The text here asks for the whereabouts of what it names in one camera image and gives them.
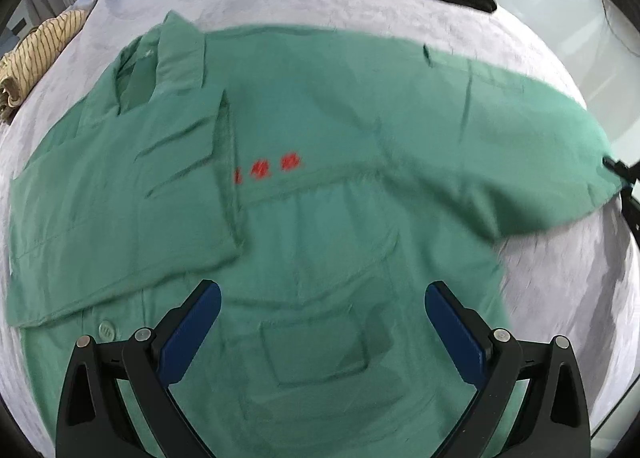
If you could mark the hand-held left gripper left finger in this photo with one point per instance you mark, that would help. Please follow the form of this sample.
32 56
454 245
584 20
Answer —
192 333

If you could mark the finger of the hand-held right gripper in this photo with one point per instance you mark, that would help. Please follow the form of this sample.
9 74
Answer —
622 169

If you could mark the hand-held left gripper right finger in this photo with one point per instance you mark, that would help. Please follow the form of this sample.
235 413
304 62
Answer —
457 333

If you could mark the green shirt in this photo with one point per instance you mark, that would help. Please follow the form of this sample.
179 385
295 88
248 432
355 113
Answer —
325 218

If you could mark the cream striped cloth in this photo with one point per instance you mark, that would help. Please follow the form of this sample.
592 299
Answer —
40 45

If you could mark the grey bed sheet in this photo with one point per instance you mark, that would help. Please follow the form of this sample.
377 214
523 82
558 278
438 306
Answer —
300 8

